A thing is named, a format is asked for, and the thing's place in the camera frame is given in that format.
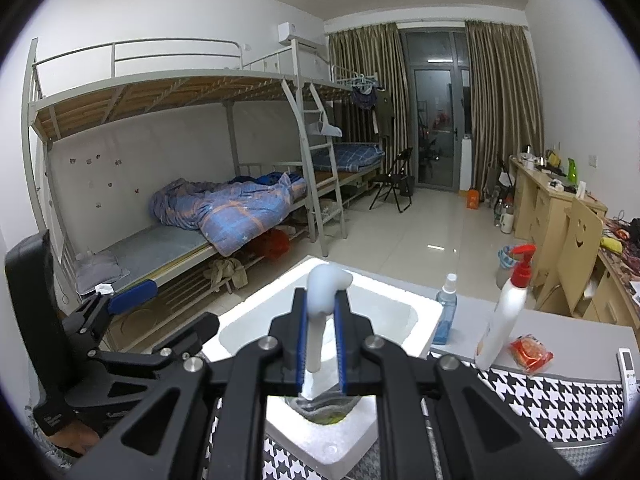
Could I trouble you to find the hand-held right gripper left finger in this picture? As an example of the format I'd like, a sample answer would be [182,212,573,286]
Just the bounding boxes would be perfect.
[62,287,308,480]

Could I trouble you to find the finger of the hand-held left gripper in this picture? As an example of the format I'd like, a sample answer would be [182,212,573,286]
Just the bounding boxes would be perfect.
[62,280,160,348]
[87,311,221,377]

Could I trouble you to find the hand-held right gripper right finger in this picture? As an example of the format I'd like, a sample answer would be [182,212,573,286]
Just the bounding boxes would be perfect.
[334,291,583,480]

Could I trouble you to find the grey sock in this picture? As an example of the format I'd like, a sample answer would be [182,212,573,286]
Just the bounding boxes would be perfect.
[286,392,362,418]

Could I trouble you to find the white foam box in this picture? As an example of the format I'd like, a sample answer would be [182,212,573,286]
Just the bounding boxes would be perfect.
[202,255,445,480]

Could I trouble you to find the person's left hand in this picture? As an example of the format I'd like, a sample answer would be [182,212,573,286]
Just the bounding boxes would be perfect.
[47,422,103,458]

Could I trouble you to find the grey pillow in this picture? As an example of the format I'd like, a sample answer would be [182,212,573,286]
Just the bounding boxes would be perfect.
[75,252,131,295]

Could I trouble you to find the grey mattress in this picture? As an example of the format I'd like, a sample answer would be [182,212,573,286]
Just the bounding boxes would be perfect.
[95,224,213,286]

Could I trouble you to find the blue spray bottle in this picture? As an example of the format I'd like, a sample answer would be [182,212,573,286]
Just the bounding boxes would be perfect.
[431,273,458,346]

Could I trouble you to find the orange red bag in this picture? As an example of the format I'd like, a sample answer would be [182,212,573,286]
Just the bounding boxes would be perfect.
[250,230,292,262]

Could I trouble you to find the blue plaid quilt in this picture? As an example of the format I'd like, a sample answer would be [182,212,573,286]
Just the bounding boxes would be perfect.
[150,171,308,256]

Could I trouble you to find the white pump bottle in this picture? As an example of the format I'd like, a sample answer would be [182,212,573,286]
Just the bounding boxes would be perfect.
[475,244,537,371]

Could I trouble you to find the black folding chair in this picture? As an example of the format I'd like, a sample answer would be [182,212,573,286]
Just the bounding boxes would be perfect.
[369,147,416,216]

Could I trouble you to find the light blue bucket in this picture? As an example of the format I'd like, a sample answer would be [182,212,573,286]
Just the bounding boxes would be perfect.
[497,244,523,288]

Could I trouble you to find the red snack packet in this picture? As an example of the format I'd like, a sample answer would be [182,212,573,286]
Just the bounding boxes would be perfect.
[509,335,555,375]

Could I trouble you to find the blue plaid bed sheet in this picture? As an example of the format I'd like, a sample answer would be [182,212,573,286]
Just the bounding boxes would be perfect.
[332,142,386,171]

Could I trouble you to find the white metal bunk bed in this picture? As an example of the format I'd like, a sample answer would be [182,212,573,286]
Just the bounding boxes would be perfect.
[295,37,388,211]
[22,37,351,356]

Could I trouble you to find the hanging dark clothes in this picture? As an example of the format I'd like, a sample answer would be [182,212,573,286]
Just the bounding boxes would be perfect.
[350,77,396,137]

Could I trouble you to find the wooden chair with smiley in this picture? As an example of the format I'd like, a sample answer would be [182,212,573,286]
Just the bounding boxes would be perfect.
[537,197,606,318]

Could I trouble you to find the glass balcony door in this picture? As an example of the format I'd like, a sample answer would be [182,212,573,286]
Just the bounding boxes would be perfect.
[402,30,473,193]

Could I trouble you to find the white remote control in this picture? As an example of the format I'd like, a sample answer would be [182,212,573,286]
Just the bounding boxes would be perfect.
[618,347,640,396]

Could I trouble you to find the brown curtain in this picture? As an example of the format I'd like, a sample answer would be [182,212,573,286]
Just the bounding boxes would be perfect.
[465,20,545,196]
[327,22,408,191]

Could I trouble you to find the white air conditioner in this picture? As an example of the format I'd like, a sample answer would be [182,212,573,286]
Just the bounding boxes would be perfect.
[277,21,331,53]

